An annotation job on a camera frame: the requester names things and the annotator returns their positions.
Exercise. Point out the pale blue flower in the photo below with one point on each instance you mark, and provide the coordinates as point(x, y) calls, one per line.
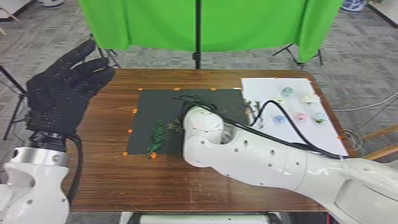
point(319, 117)

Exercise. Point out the black stand pole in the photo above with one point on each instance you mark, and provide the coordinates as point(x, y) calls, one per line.
point(197, 33)

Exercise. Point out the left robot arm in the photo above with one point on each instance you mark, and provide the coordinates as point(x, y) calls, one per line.
point(32, 180)

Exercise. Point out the white sheet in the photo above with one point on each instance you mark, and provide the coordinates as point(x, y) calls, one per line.
point(295, 133)

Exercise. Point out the green flower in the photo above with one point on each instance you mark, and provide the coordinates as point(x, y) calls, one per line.
point(286, 91)

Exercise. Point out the brown dried sprig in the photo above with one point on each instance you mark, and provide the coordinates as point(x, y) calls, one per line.
point(174, 126)

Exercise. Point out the green sprig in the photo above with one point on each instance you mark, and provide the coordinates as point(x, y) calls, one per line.
point(156, 137)

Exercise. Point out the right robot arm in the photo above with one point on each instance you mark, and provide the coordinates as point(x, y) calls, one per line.
point(266, 160)

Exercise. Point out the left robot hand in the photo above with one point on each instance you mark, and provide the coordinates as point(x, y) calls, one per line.
point(58, 93)

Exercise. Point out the black tripod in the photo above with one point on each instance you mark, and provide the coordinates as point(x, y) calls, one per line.
point(10, 100)

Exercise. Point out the dark mat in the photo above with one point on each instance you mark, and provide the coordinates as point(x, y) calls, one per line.
point(160, 106)

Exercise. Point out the pale grey bar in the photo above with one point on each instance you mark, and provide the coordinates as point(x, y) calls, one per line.
point(200, 219)

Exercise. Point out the blue and white vase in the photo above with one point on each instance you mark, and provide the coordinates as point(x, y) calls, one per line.
point(353, 4)
point(49, 2)

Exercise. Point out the white flower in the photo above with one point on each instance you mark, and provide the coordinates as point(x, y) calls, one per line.
point(307, 99)

